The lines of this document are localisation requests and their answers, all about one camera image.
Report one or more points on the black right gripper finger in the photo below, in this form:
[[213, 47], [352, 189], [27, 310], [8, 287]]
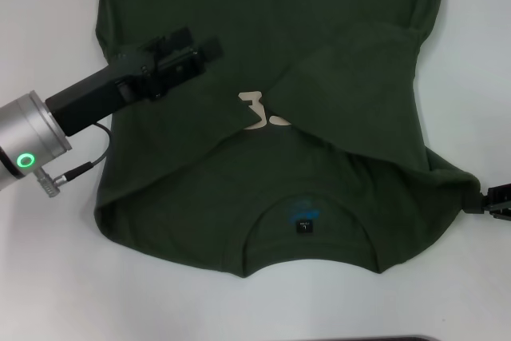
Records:
[[499, 194], [475, 205]]

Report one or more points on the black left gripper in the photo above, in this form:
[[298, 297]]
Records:
[[92, 97]]

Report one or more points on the dark green printed t-shirt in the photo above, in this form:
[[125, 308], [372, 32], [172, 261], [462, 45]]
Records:
[[299, 5]]

